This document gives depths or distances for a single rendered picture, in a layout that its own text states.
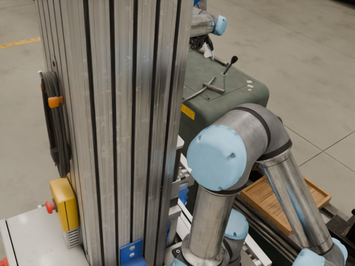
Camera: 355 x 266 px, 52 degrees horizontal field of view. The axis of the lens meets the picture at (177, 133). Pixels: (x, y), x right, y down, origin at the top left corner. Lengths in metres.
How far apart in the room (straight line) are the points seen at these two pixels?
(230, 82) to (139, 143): 1.17
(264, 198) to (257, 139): 1.17
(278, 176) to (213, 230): 0.19
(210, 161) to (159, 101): 0.20
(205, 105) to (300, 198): 0.97
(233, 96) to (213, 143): 1.19
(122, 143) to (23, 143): 2.72
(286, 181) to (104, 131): 0.41
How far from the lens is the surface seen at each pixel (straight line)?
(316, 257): 0.83
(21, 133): 3.65
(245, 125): 0.72
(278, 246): 1.91
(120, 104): 0.77
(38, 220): 1.29
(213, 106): 1.75
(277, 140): 0.81
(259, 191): 1.91
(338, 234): 1.70
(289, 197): 0.87
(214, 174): 0.70
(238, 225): 1.08
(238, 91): 1.90
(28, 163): 3.31
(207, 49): 1.77
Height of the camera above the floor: 2.22
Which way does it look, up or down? 39 degrees down
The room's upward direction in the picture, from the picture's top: 7 degrees clockwise
